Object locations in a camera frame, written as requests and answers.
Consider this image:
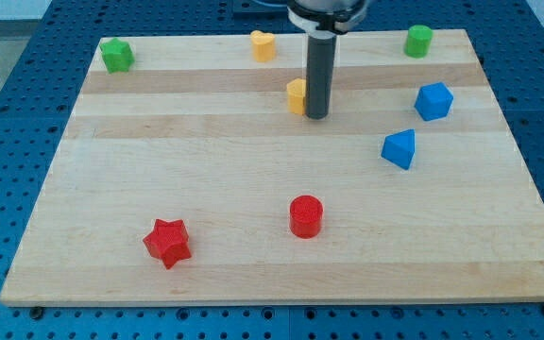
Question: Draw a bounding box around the red cylinder block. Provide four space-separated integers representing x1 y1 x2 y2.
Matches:
289 195 324 239

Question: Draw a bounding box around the yellow hexagon block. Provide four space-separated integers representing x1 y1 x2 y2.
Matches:
286 78 306 115

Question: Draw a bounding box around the red star block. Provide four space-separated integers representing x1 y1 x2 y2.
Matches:
143 219 192 269

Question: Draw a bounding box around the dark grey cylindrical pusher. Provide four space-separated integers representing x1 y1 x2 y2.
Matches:
305 36 336 120

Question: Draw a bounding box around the blue cube block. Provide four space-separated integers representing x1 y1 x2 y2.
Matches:
415 82 453 121

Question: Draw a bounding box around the yellow heart block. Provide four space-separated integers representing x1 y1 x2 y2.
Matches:
249 30 276 62

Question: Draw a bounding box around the green cylinder block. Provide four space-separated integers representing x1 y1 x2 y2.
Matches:
404 25 434 59

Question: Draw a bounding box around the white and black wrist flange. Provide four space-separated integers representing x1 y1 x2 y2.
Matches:
287 0 369 34

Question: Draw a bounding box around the wooden board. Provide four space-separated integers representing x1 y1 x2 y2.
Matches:
0 29 544 307

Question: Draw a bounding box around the green star block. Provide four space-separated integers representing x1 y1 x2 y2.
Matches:
99 38 135 74

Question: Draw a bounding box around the blue triangle block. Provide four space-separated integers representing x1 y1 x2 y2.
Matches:
381 129 416 170

